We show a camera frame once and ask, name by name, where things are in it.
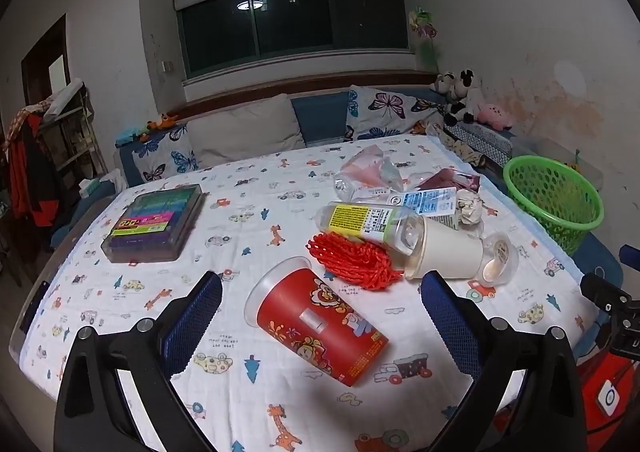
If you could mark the small butterfly pillow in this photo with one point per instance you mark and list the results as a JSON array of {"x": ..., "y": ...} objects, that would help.
[{"x": 165, "y": 154}]

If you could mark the wooden headboard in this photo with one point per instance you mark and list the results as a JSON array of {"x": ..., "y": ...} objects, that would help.
[{"x": 225, "y": 104}]

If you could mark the checkered folded cloth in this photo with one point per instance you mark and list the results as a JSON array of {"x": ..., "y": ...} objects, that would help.
[{"x": 487, "y": 139}]

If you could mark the black and white cow plush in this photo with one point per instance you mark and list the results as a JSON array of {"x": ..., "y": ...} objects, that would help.
[{"x": 462, "y": 96}]

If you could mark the red hanging clothes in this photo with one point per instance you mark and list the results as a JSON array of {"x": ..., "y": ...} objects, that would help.
[{"x": 30, "y": 166}]

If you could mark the large butterfly pillow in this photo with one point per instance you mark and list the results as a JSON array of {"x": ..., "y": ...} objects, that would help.
[{"x": 385, "y": 109}]

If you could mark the brown door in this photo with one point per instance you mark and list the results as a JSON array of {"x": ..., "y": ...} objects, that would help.
[{"x": 45, "y": 66}]

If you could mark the yellow toy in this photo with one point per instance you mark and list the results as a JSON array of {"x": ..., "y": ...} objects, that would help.
[{"x": 574, "y": 159}]

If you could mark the clear plastic storage box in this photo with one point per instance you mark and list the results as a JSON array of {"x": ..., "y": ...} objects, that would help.
[{"x": 550, "y": 146}]

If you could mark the flower wall decoration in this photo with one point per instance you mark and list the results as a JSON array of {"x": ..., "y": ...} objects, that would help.
[{"x": 424, "y": 31}]

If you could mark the pink snack packet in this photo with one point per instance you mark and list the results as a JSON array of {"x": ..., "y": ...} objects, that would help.
[{"x": 445, "y": 179}]

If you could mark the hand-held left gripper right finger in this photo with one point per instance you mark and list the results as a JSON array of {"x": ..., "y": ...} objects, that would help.
[{"x": 450, "y": 327}]

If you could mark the metal shelf rack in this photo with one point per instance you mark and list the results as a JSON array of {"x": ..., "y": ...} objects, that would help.
[{"x": 75, "y": 131}]

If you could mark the tissue box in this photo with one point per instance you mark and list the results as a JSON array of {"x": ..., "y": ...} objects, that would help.
[{"x": 91, "y": 187}]

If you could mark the orange plush toy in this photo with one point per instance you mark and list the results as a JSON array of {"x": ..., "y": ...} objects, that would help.
[{"x": 162, "y": 122}]

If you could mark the grey pillow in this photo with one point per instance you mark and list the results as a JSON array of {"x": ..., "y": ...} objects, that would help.
[{"x": 245, "y": 131}]

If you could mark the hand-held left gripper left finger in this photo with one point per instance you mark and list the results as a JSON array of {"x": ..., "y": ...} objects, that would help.
[{"x": 197, "y": 317}]

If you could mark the red printed paper cup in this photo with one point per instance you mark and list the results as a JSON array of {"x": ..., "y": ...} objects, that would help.
[{"x": 320, "y": 322}]

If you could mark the clear plastic bag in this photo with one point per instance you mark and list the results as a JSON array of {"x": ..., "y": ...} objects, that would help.
[{"x": 367, "y": 171}]

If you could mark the person's red clothing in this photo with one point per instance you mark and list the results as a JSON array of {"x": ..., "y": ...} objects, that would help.
[{"x": 595, "y": 412}]

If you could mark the pink plush toy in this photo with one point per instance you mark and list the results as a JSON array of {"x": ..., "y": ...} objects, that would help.
[{"x": 495, "y": 115}]

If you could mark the white cartoon printed blanket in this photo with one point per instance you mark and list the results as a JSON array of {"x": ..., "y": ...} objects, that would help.
[{"x": 280, "y": 171}]

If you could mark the grey dog plush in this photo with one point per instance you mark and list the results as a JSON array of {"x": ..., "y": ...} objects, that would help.
[{"x": 442, "y": 81}]

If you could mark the black colourful box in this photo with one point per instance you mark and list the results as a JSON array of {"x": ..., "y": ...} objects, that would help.
[{"x": 150, "y": 222}]

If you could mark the white paper cup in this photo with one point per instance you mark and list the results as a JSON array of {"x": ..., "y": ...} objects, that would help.
[{"x": 445, "y": 252}]

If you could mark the green plastic basket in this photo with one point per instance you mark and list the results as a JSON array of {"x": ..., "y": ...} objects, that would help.
[{"x": 555, "y": 202}]

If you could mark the dark window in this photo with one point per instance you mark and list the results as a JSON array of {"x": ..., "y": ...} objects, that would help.
[{"x": 295, "y": 26}]

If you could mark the paper ball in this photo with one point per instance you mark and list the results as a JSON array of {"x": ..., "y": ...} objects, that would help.
[{"x": 469, "y": 209}]

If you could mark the blue headboard cushion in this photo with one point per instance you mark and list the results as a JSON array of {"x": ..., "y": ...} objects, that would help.
[{"x": 320, "y": 119}]

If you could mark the wall socket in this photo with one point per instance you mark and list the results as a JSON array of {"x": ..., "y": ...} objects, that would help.
[{"x": 167, "y": 66}]

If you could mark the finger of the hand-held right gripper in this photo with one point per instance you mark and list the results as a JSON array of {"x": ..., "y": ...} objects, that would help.
[
  {"x": 631, "y": 255},
  {"x": 607, "y": 294}
]

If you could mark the beige clothing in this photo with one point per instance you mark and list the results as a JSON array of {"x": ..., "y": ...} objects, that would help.
[{"x": 462, "y": 149}]

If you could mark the blue and white milk carton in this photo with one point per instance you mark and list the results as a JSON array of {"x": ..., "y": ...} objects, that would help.
[{"x": 430, "y": 204}]

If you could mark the teal toy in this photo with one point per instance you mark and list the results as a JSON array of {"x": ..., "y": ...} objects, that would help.
[{"x": 129, "y": 134}]

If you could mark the clear bottle with yellow label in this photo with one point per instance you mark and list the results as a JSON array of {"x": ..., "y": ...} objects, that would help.
[{"x": 360, "y": 222}]

